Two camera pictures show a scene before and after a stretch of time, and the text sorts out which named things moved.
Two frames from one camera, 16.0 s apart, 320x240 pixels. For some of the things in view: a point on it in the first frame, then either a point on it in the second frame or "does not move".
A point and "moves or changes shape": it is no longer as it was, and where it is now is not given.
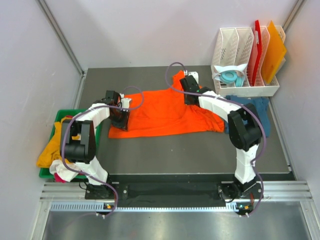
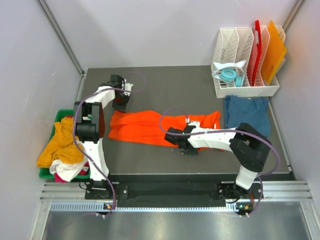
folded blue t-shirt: (259, 104) does not move
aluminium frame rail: (71, 190) does not move
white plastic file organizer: (234, 47) does not move
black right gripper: (186, 101) → (193, 152)
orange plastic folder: (275, 50) does not move
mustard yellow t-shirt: (51, 152) does not move
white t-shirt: (62, 172) does not move
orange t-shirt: (166, 112) moves or changes shape
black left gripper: (122, 125) → (121, 108)
